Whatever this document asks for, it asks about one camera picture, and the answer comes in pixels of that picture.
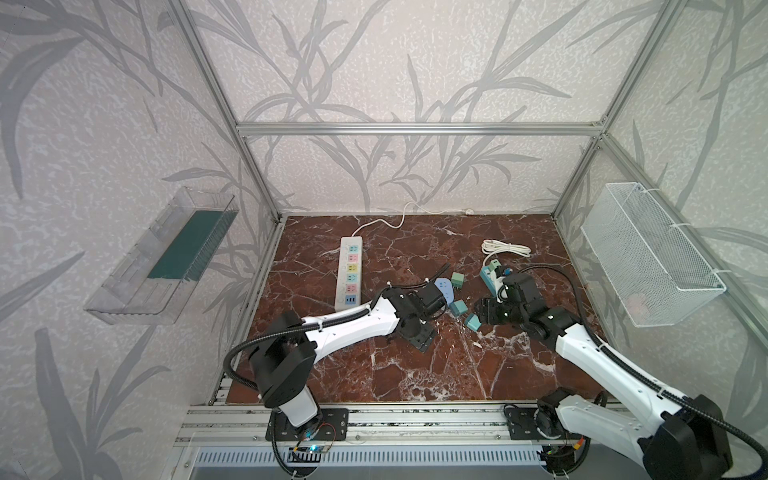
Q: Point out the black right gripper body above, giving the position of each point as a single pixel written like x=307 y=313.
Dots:
x=495 y=309

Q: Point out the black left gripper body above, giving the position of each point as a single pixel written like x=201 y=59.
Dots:
x=423 y=335

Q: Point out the light blue square socket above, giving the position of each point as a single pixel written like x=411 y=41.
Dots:
x=446 y=288

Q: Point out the teal blue power strip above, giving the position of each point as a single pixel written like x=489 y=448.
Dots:
x=493 y=279

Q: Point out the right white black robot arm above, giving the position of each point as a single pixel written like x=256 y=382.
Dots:
x=669 y=434

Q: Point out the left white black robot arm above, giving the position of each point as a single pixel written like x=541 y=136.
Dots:
x=278 y=363

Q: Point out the teal cube charger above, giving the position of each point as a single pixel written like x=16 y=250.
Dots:
x=458 y=308
x=473 y=323

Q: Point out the teal cube charger right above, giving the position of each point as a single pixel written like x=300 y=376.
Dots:
x=473 y=323

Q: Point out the light green cube charger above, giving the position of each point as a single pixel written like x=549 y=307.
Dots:
x=457 y=280

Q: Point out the white multicolour power strip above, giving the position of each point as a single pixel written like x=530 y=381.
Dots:
x=348 y=285

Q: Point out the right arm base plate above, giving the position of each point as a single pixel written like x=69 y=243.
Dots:
x=531 y=422

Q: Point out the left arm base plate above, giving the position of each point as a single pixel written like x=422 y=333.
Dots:
x=330 y=425

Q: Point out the white wire mesh basket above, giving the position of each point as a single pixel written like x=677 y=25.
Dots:
x=659 y=276

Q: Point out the clear plastic wall tray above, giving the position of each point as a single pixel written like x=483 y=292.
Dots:
x=156 y=278

